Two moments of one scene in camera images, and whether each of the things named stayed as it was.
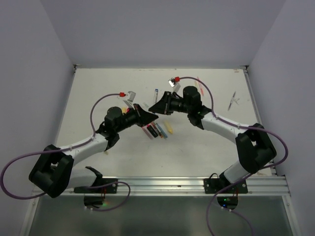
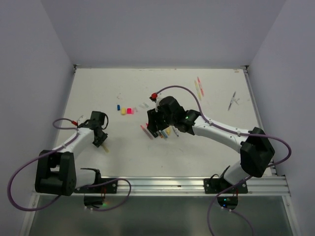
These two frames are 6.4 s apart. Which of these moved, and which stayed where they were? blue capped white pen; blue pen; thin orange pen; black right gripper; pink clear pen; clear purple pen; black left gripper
Moved: black left gripper; black right gripper; blue capped white pen
Stayed: clear purple pen; blue pen; thin orange pen; pink clear pen
